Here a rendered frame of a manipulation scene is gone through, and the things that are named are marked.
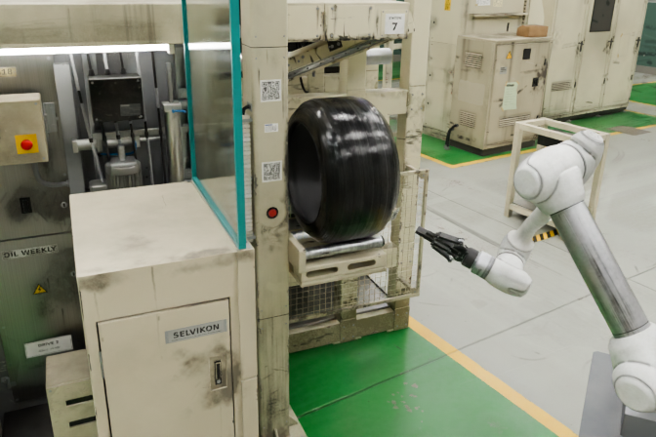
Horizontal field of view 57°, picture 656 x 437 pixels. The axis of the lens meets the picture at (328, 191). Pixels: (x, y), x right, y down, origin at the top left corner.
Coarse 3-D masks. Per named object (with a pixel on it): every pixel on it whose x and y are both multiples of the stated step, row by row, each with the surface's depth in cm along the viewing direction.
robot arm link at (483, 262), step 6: (480, 252) 222; (480, 258) 218; (486, 258) 218; (492, 258) 218; (474, 264) 218; (480, 264) 217; (486, 264) 217; (474, 270) 219; (480, 270) 218; (486, 270) 217; (480, 276) 219
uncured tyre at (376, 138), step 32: (352, 96) 234; (288, 128) 241; (320, 128) 214; (352, 128) 213; (384, 128) 218; (288, 160) 249; (320, 160) 213; (352, 160) 209; (384, 160) 214; (288, 192) 251; (320, 192) 261; (352, 192) 210; (384, 192) 216; (320, 224) 222; (352, 224) 218; (384, 224) 227
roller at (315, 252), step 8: (352, 240) 234; (360, 240) 234; (368, 240) 235; (376, 240) 236; (384, 240) 237; (312, 248) 227; (320, 248) 228; (328, 248) 229; (336, 248) 230; (344, 248) 231; (352, 248) 232; (360, 248) 234; (368, 248) 236; (312, 256) 226; (320, 256) 228
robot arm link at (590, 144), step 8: (576, 136) 178; (584, 136) 176; (592, 136) 176; (568, 144) 176; (576, 144) 176; (584, 144) 175; (592, 144) 174; (600, 144) 175; (584, 152) 175; (592, 152) 175; (600, 152) 176; (584, 160) 174; (592, 160) 175; (592, 168) 177; (584, 176) 175
